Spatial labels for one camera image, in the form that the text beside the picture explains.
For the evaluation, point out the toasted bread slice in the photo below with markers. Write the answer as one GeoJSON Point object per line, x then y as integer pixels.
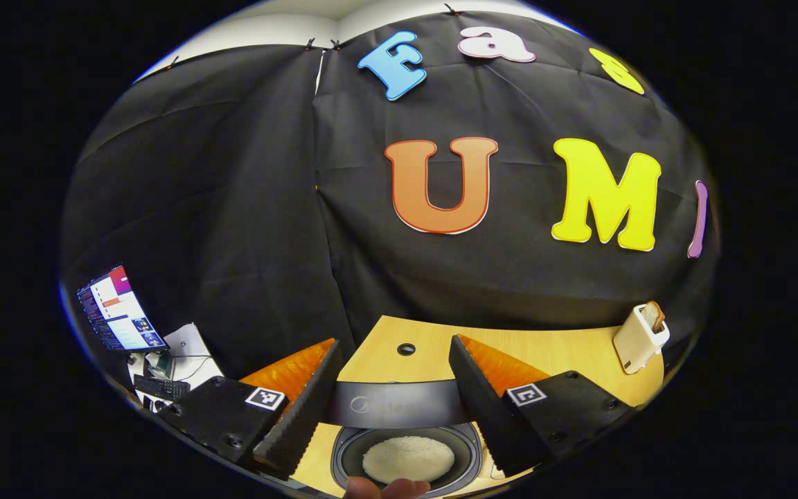
{"type": "Point", "coordinates": [654, 315]}

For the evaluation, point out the black keyboard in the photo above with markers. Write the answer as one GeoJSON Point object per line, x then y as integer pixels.
{"type": "Point", "coordinates": [161, 387]}

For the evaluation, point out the computer monitor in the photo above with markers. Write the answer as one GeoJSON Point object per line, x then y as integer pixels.
{"type": "Point", "coordinates": [118, 312]}

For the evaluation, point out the black backdrop cloth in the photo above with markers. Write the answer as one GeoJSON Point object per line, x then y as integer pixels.
{"type": "Point", "coordinates": [233, 173]}

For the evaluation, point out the dark grey rice cooker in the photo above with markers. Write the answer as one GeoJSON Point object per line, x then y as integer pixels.
{"type": "Point", "coordinates": [399, 405]}

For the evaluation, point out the white side table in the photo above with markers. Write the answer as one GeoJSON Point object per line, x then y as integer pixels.
{"type": "Point", "coordinates": [194, 346]}

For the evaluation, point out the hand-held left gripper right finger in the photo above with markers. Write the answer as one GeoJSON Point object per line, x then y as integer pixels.
{"type": "Point", "coordinates": [572, 412]}

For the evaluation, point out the white toaster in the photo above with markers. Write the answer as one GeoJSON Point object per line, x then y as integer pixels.
{"type": "Point", "coordinates": [638, 343]}

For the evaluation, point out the white rice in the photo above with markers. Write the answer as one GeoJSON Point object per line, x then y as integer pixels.
{"type": "Point", "coordinates": [409, 457]}

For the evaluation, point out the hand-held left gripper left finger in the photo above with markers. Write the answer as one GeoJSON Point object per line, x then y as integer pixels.
{"type": "Point", "coordinates": [219, 414]}

